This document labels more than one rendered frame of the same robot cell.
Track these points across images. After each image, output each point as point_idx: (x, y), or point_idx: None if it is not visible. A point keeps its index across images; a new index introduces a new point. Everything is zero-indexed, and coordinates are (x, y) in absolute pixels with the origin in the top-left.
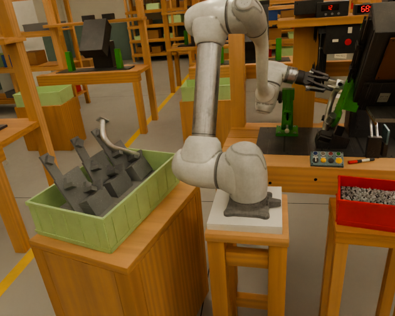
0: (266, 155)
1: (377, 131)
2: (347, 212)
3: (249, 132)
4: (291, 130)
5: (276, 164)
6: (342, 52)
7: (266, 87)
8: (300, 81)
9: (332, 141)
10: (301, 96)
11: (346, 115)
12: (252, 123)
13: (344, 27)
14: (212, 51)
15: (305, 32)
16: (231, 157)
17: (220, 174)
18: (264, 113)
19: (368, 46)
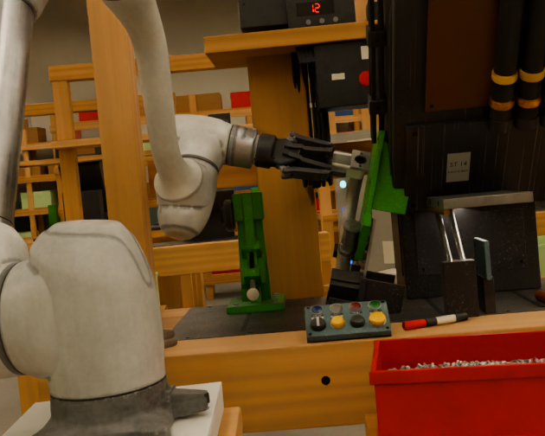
0: (194, 340)
1: (461, 248)
2: (402, 411)
3: (162, 321)
4: (268, 299)
5: (217, 349)
6: (357, 101)
7: (175, 155)
8: (265, 156)
9: (362, 293)
10: (286, 221)
11: (395, 253)
12: (176, 309)
13: (353, 48)
14: (4, 12)
15: (273, 71)
16: (40, 250)
17: (9, 309)
18: (181, 232)
19: (390, 22)
